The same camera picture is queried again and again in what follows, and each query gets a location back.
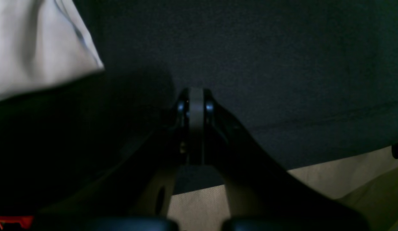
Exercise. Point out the red black top clamp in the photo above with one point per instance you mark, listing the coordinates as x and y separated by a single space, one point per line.
16 223

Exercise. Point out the black table cloth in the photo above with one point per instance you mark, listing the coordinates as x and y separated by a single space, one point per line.
309 79

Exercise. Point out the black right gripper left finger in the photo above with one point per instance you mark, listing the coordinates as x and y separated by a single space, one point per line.
136 195

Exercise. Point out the white T-shirt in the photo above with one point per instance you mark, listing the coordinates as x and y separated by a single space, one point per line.
43 44

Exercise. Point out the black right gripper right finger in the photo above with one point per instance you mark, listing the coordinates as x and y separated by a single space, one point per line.
262 195

